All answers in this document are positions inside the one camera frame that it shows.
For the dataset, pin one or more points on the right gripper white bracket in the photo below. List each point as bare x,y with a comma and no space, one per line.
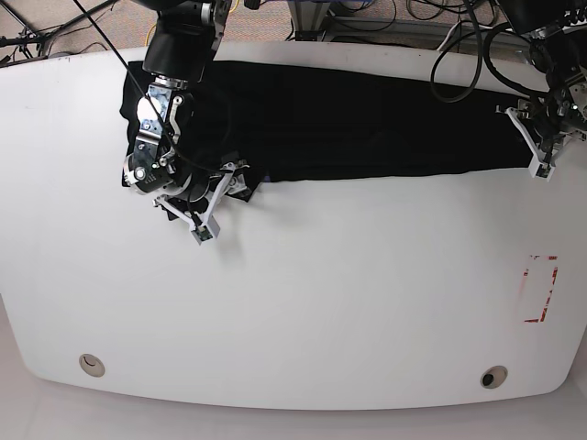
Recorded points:
196,205

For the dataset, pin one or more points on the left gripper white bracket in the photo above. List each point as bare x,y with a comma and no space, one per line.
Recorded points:
547,144

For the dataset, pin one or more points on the black printed T-shirt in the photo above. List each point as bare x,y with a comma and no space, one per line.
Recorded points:
294,123

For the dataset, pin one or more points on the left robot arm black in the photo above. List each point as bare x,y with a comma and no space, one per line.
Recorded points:
548,120

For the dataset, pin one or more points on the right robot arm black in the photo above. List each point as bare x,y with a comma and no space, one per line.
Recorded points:
161,161

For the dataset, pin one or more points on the red tape rectangle marking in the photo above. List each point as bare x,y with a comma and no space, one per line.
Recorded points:
537,288

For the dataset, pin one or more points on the black tripod legs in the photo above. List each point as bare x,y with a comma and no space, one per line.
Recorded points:
31,43

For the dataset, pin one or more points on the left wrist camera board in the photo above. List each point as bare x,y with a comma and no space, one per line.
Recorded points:
544,171

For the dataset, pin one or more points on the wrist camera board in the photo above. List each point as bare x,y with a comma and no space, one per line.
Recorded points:
201,234
544,171

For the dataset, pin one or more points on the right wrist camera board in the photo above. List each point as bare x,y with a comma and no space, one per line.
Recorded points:
201,234

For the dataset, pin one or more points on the left table cable grommet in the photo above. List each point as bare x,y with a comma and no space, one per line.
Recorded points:
92,365

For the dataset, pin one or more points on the table cable grommet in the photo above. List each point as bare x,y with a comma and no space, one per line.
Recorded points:
494,377
92,365

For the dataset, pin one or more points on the right table cable grommet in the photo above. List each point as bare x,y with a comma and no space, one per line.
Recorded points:
494,377

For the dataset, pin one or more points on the aluminium frame post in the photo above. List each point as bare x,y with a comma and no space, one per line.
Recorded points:
307,18

